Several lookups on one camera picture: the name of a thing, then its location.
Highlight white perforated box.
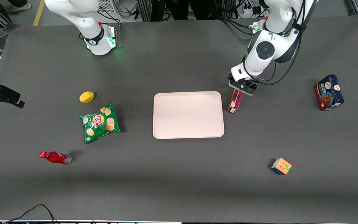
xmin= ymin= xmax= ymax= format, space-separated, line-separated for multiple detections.
xmin=98 ymin=0 xmax=118 ymax=13

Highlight thin black floor cable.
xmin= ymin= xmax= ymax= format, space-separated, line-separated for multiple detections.
xmin=3 ymin=204 xmax=57 ymax=224

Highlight white plastic tray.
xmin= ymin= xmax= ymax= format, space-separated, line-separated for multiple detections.
xmin=153 ymin=91 xmax=225 ymax=139

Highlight yellow lemon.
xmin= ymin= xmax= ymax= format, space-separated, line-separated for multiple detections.
xmin=79 ymin=91 xmax=95 ymax=103

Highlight multicoloured puzzle cube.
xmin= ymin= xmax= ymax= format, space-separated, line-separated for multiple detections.
xmin=271 ymin=158 xmax=292 ymax=175

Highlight white power strip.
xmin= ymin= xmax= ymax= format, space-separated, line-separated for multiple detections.
xmin=243 ymin=6 xmax=261 ymax=16

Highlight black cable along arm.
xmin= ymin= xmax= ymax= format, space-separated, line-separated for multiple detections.
xmin=243 ymin=0 xmax=310 ymax=86

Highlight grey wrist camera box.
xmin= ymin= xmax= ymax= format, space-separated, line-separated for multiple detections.
xmin=246 ymin=79 xmax=259 ymax=96

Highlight blue chocolate cookie box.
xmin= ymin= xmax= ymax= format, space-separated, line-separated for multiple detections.
xmin=314 ymin=74 xmax=345 ymax=111

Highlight aluminium frame post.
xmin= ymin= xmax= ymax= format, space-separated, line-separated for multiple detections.
xmin=137 ymin=0 xmax=152 ymax=22

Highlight green potato chips bag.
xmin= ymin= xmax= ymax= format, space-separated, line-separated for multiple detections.
xmin=80 ymin=103 xmax=121 ymax=144

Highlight coiled grey cable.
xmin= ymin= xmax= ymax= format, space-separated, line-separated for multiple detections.
xmin=117 ymin=6 xmax=132 ymax=20

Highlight dark clothed person legs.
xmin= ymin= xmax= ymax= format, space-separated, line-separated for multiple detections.
xmin=167 ymin=0 xmax=231 ymax=21

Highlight black cables behind base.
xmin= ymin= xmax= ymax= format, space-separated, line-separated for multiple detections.
xmin=218 ymin=17 xmax=260 ymax=36

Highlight red tartan cookie box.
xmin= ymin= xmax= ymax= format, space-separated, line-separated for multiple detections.
xmin=227 ymin=89 xmax=243 ymax=114

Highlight red cola bottle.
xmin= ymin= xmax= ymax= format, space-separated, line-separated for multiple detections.
xmin=39 ymin=151 xmax=72 ymax=165

